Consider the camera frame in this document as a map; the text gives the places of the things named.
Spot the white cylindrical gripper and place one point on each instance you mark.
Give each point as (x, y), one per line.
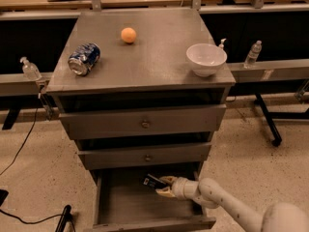
(179, 188)

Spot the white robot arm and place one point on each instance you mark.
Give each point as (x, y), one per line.
(279, 217)

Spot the grey open bottom drawer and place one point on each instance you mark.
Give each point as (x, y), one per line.
(125, 204)

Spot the grey top drawer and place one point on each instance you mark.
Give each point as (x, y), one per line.
(143, 121)

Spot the grey middle drawer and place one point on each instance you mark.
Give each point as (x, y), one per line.
(144, 156)

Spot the grey wooden drawer cabinet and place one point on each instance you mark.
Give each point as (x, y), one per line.
(151, 72)

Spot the black stand foot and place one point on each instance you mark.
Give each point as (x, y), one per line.
(65, 217)

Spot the black table leg right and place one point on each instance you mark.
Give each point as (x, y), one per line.
(277, 137)

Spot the white ceramic bowl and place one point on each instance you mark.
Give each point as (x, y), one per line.
(205, 59)

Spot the clear plastic water bottle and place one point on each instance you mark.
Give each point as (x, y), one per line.
(253, 54)

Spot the blue crushed soda can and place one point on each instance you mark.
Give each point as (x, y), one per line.
(84, 58)

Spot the orange fruit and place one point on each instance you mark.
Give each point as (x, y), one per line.
(128, 35)

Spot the clear sanitizer pump bottle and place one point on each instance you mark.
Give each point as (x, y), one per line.
(30, 70)

